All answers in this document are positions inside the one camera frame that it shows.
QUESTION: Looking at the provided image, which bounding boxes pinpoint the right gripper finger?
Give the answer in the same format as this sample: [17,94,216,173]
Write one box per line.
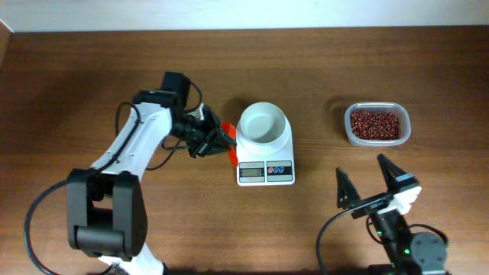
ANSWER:
[377,154,406,191]
[335,167,361,209]

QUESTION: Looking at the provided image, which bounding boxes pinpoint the orange plastic measuring scoop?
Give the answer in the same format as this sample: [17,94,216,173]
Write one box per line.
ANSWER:
[221,122,238,168]

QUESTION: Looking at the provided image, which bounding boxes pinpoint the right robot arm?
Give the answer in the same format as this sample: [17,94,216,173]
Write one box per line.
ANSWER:
[335,154,449,274]

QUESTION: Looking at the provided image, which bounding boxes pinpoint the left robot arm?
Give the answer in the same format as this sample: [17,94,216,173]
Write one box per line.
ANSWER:
[67,72,236,274]

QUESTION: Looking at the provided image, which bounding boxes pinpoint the white round bowl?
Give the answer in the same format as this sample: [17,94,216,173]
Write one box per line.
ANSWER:
[239,102,286,144]

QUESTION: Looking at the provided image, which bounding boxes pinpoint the white digital kitchen scale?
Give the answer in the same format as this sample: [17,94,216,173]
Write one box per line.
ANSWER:
[236,118,296,186]

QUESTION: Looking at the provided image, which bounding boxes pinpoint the red beans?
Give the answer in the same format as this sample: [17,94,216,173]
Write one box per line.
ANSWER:
[349,111,401,141]

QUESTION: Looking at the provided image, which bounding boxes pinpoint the clear plastic container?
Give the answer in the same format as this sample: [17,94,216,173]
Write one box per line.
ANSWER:
[344,102,412,147]

